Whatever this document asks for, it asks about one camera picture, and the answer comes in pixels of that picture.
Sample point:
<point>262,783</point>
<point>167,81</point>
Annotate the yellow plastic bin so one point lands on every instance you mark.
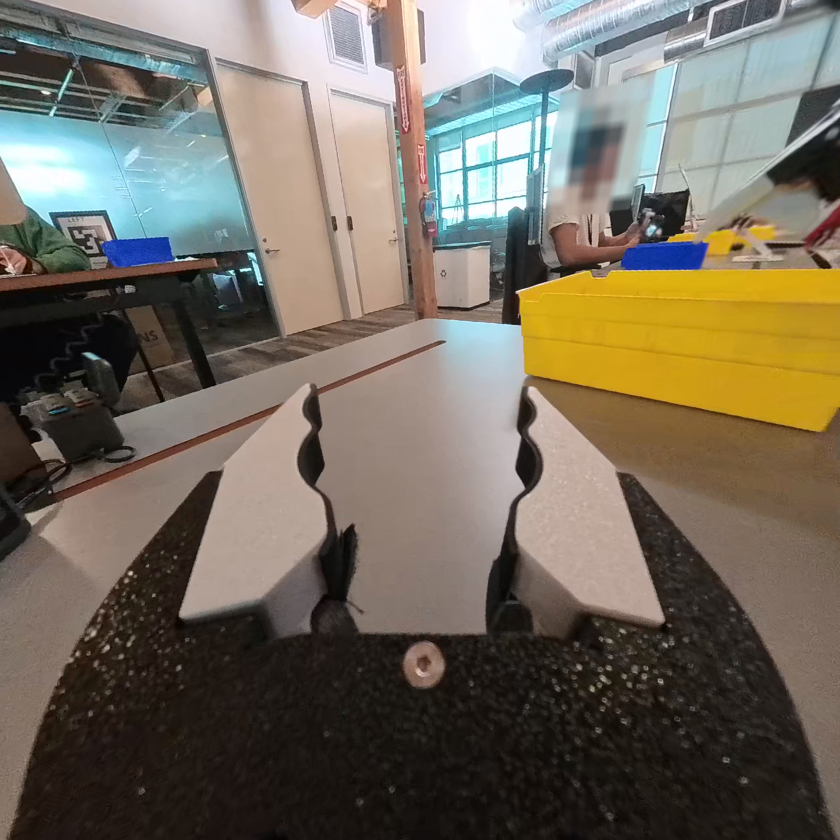
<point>656,302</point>
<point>656,374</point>
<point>738,239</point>

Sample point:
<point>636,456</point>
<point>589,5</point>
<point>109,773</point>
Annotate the black office chair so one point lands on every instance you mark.
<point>522,269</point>

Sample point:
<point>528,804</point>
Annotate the beige door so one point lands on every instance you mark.
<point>367,197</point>
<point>275,197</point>

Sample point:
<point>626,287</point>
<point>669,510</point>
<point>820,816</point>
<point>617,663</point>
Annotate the silver air duct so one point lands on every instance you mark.
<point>590,23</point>

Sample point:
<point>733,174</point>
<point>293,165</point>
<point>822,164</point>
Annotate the black label printer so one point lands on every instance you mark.
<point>12,525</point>

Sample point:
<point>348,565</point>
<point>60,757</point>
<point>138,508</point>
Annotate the red fire extinguisher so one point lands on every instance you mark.
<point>429,213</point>

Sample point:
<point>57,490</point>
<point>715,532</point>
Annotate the wooden top desk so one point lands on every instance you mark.
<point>98,272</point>

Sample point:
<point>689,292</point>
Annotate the cardboard box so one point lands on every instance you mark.
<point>152,338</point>

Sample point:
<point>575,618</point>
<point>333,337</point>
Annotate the white recycling cabinet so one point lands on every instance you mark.
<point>463,275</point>

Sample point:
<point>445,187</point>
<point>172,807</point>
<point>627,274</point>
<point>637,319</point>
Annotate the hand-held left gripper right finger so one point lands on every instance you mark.
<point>577,525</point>

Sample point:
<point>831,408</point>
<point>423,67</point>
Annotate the black computer monitor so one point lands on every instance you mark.
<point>666,213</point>

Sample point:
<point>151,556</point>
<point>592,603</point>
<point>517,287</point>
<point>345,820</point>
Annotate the grey power unit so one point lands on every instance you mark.
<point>79,420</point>

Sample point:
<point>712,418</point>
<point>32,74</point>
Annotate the black and white marker sign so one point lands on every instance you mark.
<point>82,236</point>

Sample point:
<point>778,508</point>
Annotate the wooden support post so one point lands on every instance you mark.
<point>417,262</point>

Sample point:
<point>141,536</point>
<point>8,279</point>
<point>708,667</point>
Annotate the white wall vent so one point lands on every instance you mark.
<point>346,36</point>

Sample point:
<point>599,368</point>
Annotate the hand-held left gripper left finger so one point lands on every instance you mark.
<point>256,525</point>

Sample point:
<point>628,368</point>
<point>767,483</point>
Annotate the blue plastic bin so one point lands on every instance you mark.
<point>663,257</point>
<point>138,253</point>

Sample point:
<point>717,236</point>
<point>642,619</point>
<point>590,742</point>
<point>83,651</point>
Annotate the black floor lamp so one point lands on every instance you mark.
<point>546,82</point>

